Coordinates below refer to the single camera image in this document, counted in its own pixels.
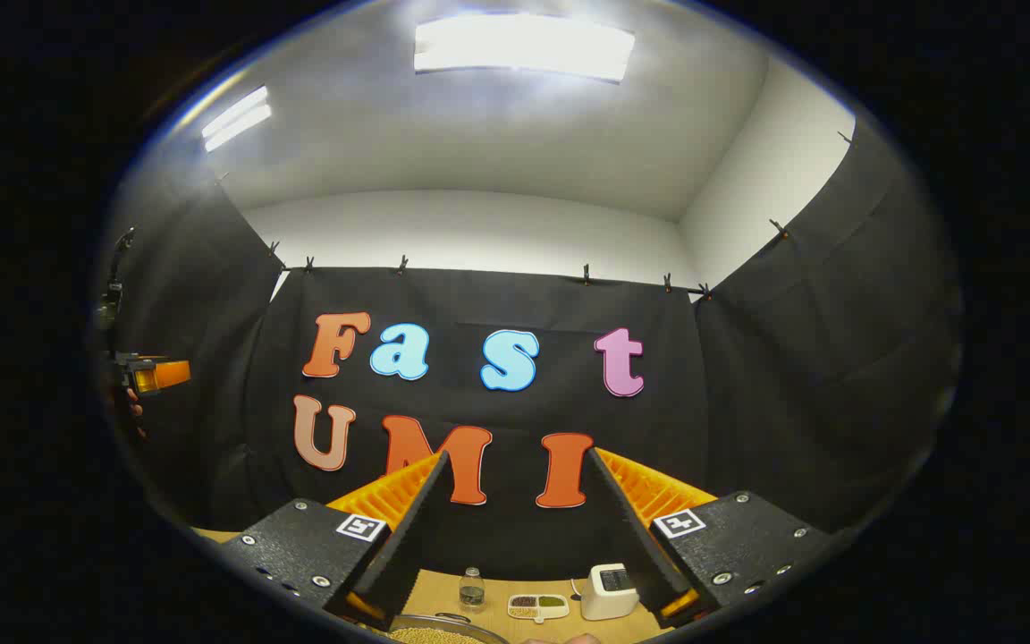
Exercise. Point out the white toaster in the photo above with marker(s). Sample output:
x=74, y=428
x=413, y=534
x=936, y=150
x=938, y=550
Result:
x=606, y=597

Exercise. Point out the pile of yellow soybeans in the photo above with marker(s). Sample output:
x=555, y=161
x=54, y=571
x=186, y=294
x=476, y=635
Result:
x=439, y=637

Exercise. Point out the row of black cloth clips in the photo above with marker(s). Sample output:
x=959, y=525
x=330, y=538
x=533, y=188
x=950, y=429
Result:
x=402, y=265

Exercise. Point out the clear plastic water bottle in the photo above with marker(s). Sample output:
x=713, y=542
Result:
x=472, y=592

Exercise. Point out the white divided bean dish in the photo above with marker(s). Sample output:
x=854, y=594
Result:
x=537, y=607

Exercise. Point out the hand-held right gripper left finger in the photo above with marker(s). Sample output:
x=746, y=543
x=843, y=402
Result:
x=412, y=528

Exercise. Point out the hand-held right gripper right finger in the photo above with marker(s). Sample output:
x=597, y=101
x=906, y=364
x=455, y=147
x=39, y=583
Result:
x=627, y=528

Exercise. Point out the wide ceiling light panel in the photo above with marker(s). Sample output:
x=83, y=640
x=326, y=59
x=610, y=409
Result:
x=524, y=46

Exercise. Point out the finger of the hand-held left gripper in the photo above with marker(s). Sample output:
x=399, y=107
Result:
x=166, y=374

